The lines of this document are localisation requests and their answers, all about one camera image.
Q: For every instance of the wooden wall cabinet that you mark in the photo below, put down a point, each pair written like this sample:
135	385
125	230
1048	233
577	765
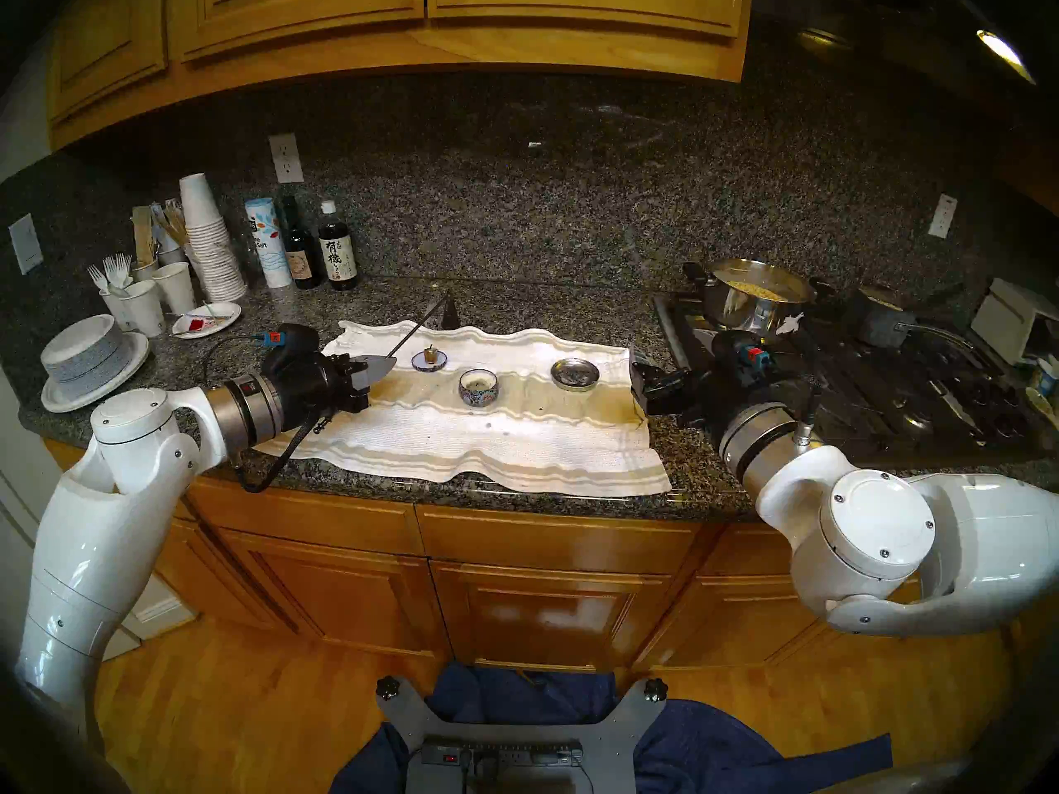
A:
496	52

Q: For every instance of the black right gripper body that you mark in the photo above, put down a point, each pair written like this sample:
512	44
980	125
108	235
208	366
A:
745	387

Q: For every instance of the small plate with red wrappers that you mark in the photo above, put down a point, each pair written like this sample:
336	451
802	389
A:
211	321

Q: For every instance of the grey power strip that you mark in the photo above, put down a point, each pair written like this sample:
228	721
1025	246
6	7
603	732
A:
505	754

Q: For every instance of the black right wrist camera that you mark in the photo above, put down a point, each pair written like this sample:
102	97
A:
740	350

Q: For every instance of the white paper cup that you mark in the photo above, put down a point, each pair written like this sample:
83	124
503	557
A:
175	288
145	304
145	270
172	255
112	308

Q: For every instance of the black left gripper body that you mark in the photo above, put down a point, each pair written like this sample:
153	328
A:
318	387

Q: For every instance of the wooden base cabinet door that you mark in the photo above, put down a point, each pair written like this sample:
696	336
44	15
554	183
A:
728	619
546	614
347	594

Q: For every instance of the white light switch plate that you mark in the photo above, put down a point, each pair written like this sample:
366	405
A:
26	244

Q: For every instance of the blue and white cup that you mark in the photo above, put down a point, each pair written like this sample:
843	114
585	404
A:
1047	377

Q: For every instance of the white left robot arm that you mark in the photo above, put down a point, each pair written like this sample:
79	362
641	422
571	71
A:
99	536

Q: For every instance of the dark grey saucepan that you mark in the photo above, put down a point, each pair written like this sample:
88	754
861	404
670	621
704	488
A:
873	321

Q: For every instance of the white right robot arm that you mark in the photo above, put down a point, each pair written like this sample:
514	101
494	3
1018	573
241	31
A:
910	544

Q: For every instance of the black star knob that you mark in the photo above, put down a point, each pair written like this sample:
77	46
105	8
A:
655	689
387	686

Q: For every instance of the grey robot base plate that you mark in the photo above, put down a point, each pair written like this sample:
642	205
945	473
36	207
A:
612	734

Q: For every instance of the stack of white paper cups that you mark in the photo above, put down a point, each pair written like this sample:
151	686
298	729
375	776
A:
211	255

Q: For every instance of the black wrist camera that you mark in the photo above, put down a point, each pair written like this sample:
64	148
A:
296	346
740	350

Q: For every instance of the white wall outlet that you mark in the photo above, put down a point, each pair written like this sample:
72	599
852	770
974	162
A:
286	158
942	217

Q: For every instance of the patterned candle bowl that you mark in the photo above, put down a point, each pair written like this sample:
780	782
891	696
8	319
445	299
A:
479	391

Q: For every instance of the black gas cooktop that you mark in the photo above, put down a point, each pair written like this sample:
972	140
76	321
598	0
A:
893	404

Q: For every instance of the lit hood lamp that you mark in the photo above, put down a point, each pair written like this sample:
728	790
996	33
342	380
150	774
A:
1005	55

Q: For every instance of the white salt canister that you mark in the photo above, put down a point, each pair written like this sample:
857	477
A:
269	246

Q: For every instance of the round silver tin dish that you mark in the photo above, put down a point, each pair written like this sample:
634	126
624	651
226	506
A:
575	375

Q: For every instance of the white box appliance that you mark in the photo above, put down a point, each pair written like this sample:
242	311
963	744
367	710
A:
1013	317

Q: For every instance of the white plastic fork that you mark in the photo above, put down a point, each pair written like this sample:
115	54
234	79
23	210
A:
98	278
124	265
112	270

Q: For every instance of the stainless steel cooking pot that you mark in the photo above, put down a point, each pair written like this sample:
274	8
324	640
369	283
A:
745	308

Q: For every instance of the wooden stick bundle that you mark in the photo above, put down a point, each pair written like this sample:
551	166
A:
143	234

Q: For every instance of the small patterned candle saucer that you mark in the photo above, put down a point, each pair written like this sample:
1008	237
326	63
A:
416	364

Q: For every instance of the dark blue cloth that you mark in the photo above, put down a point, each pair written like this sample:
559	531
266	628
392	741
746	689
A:
728	751

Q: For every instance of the wooden drawer front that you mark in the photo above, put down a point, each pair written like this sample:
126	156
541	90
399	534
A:
563	540
372	523

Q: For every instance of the medium wall cabinet door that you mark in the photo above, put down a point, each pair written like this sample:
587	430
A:
298	7

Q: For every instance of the white beige striped towel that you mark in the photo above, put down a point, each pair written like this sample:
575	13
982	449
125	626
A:
538	445

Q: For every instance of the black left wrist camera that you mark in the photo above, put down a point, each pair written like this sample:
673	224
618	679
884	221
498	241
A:
296	346

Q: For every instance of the wrapped chopsticks bundle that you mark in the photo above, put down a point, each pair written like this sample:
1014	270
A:
172	222

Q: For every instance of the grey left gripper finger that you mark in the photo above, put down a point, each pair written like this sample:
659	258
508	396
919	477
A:
376	364
368	380

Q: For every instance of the dark bottle brown label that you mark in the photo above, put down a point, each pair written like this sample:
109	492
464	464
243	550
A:
300	259

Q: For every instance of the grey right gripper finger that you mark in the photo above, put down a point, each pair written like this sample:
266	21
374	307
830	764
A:
644	362
662	391

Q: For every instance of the dark bottle white label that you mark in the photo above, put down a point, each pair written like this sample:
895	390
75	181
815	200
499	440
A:
337	255

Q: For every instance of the narrow wall cabinet door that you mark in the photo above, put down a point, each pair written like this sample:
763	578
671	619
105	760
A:
107	40

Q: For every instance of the wooden base cabinet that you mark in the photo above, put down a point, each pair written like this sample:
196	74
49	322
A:
546	544

